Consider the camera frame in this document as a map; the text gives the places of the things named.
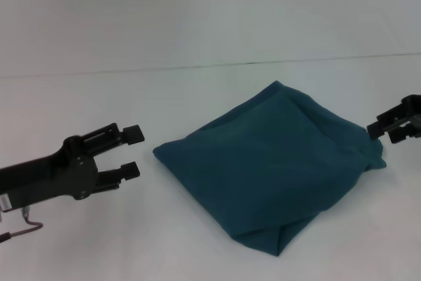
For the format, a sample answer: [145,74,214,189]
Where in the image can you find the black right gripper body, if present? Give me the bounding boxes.
[399,94,421,138]

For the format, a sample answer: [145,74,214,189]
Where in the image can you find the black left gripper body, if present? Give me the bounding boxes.
[0,135,99,213]

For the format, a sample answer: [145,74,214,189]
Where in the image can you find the blue-green shirt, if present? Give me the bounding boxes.
[153,80,387,257]

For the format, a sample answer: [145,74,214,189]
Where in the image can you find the dark red cable with plug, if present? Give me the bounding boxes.
[0,207,44,243]

